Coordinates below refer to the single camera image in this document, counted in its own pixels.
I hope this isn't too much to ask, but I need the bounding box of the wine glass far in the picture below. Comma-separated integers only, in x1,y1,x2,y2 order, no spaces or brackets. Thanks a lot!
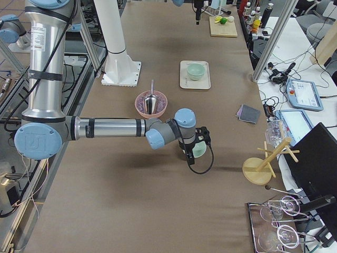
260,195,309,223

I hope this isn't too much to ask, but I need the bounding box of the pink bowl with ice cubes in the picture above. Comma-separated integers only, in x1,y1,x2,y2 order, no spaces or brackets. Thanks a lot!
135,90,168,119

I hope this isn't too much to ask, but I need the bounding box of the blue teach pendant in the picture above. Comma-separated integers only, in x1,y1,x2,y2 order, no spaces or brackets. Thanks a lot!
286,79,324,111
275,109,313,147

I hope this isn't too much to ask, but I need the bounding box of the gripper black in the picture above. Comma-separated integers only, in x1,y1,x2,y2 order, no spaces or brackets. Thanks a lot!
179,126,211,165
192,0,205,25

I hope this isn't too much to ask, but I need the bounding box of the cream rabbit tray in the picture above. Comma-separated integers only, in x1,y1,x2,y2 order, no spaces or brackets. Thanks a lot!
180,60,211,90

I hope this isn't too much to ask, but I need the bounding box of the grey folded cloth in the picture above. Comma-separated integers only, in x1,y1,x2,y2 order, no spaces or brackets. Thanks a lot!
236,104,261,124

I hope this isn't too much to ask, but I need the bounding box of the wooden mug tree stand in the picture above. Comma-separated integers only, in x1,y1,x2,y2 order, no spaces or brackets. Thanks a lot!
242,123,299,185

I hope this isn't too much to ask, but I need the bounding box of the blue teach pendant far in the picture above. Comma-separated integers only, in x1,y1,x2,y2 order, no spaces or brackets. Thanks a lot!
286,79,324,111

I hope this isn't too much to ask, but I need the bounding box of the clear plastic bag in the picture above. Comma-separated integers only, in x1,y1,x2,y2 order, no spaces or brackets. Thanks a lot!
265,120,286,147

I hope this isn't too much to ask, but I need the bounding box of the blue teach pendant near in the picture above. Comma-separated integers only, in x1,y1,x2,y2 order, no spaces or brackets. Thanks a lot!
275,109,313,147

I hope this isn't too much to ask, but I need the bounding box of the wine glass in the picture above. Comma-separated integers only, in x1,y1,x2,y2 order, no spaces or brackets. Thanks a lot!
260,195,309,223
257,225,316,252

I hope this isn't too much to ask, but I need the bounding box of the wine glass near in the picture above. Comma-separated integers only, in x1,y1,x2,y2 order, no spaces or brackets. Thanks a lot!
257,225,316,252

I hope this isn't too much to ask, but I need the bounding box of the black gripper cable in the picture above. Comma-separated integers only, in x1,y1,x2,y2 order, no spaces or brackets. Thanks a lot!
184,139,215,174

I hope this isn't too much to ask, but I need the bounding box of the black monitor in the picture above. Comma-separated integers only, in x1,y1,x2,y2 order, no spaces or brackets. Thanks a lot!
284,123,336,238

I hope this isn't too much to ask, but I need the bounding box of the bamboo cutting board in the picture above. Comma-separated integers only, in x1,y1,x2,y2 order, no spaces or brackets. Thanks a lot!
209,16,237,37

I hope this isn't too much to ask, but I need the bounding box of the green lime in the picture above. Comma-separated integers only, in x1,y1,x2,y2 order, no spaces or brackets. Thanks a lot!
220,17,228,25

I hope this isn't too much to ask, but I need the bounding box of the green bowl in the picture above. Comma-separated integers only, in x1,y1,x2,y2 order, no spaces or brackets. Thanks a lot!
187,63,205,76
192,141,207,158
187,72,204,81

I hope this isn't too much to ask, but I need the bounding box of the white camera pillar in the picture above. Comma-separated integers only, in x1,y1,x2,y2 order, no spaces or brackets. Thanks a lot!
94,0,141,87

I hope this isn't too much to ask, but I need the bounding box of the aluminium frame post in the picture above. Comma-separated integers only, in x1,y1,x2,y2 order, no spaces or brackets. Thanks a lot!
252,0,298,83

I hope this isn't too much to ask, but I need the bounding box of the metal ice scoop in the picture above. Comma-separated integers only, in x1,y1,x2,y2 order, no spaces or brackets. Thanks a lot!
143,79,158,114

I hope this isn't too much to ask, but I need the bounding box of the black tray with glasses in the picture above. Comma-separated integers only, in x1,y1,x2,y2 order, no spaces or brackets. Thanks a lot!
247,202,322,252

